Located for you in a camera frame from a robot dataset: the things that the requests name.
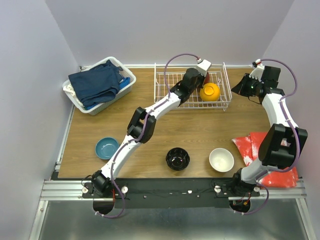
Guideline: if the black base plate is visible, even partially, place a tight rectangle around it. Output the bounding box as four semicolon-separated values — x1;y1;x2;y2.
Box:
82;177;260;211

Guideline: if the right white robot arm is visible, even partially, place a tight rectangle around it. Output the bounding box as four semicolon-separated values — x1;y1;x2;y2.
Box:
230;62;308;196

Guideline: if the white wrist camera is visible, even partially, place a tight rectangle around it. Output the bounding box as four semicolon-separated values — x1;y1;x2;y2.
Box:
195;58;212;77
249;59;265;81

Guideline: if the red floral bowl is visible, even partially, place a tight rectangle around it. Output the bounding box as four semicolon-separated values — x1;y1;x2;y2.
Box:
202;72;210;87

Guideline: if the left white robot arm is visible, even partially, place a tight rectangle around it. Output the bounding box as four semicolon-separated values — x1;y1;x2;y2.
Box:
91;66;209;198

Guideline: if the black fluted bowl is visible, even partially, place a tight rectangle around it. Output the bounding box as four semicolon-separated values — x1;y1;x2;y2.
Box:
165;147;190;171

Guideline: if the aluminium frame rail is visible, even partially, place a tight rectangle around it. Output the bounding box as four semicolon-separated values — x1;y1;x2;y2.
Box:
40;180;307;201

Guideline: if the blue bowl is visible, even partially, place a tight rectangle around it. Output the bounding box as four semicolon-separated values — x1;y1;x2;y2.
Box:
95;137;119;160

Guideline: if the orange bowl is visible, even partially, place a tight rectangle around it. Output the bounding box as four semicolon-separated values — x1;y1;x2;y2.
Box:
199;82;221;102

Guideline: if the red white cloth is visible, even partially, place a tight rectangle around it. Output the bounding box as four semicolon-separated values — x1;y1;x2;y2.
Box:
232;132;299;188

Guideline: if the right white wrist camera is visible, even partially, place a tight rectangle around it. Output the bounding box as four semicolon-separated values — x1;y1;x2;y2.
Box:
249;59;265;81

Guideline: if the plain white bowl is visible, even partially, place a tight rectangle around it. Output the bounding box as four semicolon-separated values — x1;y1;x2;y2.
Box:
209;148;235;173

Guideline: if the navy blue cloth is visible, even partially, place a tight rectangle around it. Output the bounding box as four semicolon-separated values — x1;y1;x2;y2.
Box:
68;60;129;109

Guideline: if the white laundry basket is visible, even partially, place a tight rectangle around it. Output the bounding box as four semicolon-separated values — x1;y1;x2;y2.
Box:
62;56;136;116

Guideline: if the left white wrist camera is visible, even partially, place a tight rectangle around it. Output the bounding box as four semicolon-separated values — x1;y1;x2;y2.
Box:
195;58;212;77

